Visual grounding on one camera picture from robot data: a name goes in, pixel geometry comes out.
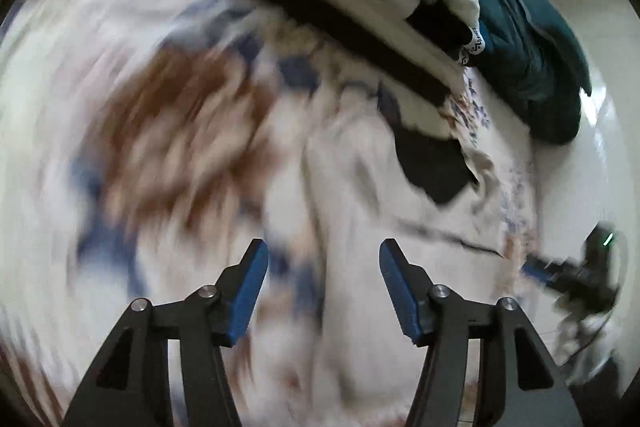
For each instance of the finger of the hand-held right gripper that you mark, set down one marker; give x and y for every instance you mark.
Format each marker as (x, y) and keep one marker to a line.
(539, 268)

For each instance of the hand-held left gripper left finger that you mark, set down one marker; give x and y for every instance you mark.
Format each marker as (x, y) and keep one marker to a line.
(247, 294)

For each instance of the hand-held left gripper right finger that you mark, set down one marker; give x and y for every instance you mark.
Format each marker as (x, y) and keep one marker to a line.
(399, 294)

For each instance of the dark teal quilt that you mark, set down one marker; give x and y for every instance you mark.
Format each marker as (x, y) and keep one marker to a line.
(530, 57)

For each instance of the floral printed blanket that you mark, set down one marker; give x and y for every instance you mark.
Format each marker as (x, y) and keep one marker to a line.
(150, 107)

